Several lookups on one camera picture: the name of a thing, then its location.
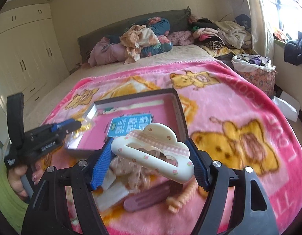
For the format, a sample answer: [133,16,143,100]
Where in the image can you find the yellow rings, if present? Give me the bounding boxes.
[76,117,96,132]

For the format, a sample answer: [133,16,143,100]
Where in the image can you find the mauve hair clip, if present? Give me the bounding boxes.
[123,183,170,212]

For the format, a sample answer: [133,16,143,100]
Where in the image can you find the cream cloud hair claw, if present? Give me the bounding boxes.
[111,123,194,184]

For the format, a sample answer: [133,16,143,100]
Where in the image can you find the green sleeve forearm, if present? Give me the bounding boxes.
[0,163,28,234]

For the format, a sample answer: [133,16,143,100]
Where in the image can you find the left hand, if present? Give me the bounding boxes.
[8,163,44,200]

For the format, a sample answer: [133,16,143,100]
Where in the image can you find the white fabric hair clips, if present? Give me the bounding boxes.
[93,169,129,212]

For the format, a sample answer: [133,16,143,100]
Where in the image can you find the shallow dark cardboard box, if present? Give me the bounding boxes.
[64,89,189,158]

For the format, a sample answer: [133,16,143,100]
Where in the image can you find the teal printed card packet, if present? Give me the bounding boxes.
[107,113,153,138]

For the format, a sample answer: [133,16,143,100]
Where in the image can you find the pink bear fleece blanket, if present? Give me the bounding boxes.
[45,61,302,232]

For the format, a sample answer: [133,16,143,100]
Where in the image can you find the cream built-in wardrobe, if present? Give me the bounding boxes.
[0,4,69,158]

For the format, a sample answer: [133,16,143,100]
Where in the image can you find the pink pyjama clothes heap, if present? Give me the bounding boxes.
[88,37,126,67]

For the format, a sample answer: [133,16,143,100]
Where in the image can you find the white paper on floor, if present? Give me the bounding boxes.
[273,91,300,122]

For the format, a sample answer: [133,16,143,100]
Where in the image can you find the peach floral cloth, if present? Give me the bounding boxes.
[120,25,160,64]

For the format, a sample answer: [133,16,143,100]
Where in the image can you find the bed with beige sheet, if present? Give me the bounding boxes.
[23,43,276,125]

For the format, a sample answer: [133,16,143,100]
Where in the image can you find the floral laundry bag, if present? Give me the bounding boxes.
[231,54,277,97]

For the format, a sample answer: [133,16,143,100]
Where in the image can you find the mixed clothes pile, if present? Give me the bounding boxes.
[167,14,252,57]

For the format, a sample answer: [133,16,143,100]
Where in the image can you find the dark floral quilt bundle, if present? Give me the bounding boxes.
[105,16,174,58]

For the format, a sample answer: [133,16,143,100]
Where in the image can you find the cream window curtain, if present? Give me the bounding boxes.
[247,0,280,59]

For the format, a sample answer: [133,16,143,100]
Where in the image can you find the dark green headboard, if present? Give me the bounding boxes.
[76,6,192,56]

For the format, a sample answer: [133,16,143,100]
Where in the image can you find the dark clothes on windowsill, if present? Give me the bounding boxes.
[284,31,302,66]

